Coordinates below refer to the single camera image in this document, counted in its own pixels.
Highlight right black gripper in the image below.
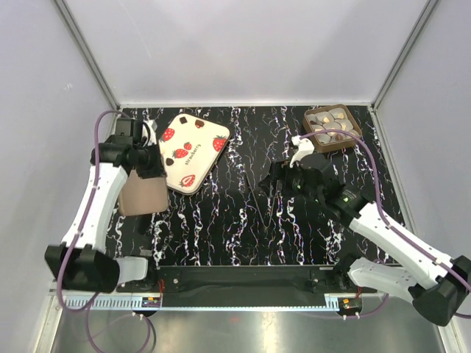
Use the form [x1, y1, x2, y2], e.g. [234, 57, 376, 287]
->
[258, 160, 323, 204]

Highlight rose gold box lid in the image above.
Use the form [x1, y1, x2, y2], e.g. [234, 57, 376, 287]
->
[118, 171, 169, 216]

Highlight metal tweezers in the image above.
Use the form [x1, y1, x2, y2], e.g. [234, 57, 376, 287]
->
[244, 171, 279, 232]

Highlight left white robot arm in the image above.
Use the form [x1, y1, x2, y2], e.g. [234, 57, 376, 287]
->
[44, 132, 169, 293]

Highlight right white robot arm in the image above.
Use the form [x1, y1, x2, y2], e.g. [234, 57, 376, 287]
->
[258, 154, 470, 327]

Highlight brown chocolate box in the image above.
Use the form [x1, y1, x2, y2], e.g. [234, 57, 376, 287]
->
[302, 104, 363, 153]

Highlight strawberry print white tray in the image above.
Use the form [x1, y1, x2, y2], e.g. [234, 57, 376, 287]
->
[159, 113, 230, 196]

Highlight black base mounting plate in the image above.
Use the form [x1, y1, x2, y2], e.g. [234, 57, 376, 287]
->
[156, 265, 359, 294]

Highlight right electronics board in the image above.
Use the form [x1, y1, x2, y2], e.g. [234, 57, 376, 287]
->
[341, 297, 362, 310]

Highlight electronics board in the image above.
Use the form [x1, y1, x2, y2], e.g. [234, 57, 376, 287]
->
[341, 297, 362, 310]
[141, 296, 162, 307]

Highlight left electronics board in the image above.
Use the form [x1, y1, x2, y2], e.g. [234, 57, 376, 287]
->
[141, 296, 162, 307]

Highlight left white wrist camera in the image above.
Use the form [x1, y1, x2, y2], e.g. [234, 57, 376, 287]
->
[113, 117, 157, 147]

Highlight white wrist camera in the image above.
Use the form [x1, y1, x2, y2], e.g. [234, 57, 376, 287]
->
[289, 135, 314, 168]
[113, 117, 157, 147]

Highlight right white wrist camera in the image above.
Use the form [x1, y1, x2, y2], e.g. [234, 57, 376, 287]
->
[289, 135, 314, 168]

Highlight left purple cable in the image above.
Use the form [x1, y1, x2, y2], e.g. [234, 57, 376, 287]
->
[54, 110, 154, 352]

